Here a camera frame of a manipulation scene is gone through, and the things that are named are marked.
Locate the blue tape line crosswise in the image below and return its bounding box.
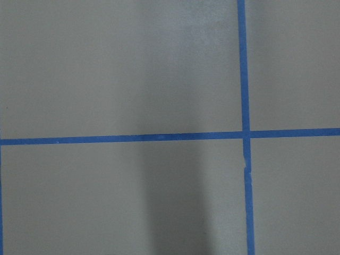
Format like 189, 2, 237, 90
1, 128, 339, 146

